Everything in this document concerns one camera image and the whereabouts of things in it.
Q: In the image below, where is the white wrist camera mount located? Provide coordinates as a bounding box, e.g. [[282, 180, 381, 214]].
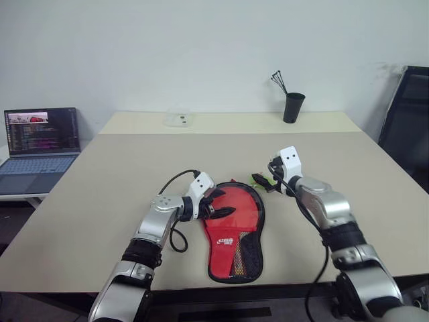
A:
[[186, 171, 216, 202], [279, 145, 304, 179]]

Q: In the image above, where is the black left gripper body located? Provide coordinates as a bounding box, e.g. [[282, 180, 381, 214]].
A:
[[193, 189, 216, 221]]

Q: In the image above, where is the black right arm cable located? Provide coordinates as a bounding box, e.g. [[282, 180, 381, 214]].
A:
[[267, 160, 331, 322]]

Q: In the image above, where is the red and black paddle case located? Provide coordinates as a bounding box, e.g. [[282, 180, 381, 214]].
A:
[[200, 179, 267, 282]]

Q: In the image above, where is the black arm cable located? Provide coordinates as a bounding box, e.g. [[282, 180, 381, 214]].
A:
[[267, 160, 331, 322], [156, 169, 202, 253]]

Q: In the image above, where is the black office chair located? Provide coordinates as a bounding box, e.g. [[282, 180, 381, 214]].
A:
[[377, 64, 429, 195]]

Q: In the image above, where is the black cable ties bundle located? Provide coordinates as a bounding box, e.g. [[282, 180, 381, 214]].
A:
[[270, 70, 289, 96]]

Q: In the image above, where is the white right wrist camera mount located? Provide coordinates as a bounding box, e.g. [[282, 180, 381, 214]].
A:
[[279, 145, 304, 179]]

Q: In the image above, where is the clear plastic box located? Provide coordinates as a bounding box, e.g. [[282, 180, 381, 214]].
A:
[[163, 107, 196, 128]]

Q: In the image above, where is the grey open laptop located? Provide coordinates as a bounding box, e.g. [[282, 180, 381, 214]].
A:
[[0, 107, 82, 195]]

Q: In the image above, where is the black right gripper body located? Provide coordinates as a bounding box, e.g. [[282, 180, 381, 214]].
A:
[[267, 154, 288, 194]]

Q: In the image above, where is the black table frame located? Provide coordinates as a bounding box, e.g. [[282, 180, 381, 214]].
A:
[[0, 275, 429, 306]]

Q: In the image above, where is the black plastic cup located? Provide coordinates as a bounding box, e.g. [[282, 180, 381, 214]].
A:
[[283, 92, 306, 124]]

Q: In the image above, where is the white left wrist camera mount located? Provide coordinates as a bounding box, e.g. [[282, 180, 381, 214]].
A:
[[186, 171, 216, 202]]

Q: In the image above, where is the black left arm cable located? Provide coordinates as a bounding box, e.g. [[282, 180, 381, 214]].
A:
[[156, 169, 202, 253]]

